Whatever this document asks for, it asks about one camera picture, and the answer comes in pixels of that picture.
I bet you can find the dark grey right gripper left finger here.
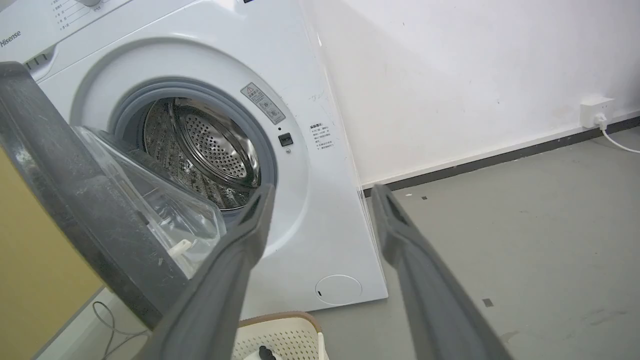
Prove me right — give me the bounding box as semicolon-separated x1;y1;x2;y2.
134;183;276;360

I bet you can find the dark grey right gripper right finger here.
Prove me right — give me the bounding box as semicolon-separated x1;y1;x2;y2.
370;183;513;360

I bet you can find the grey washing machine door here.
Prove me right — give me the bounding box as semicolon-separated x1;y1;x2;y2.
0;61;228;330

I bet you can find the white Hisense washing machine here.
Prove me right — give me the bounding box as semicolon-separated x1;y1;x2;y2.
0;0;389;321

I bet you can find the white perforated laundry basket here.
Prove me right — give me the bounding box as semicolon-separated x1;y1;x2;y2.
231;311;329;360

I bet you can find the thin grey floor cable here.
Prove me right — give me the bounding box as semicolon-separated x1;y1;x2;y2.
91;300;150;360

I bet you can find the white power plug cable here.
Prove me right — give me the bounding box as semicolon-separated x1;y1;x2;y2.
593;113;640;154

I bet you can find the white wall power socket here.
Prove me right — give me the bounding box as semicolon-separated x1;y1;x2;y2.
580;96;615;129

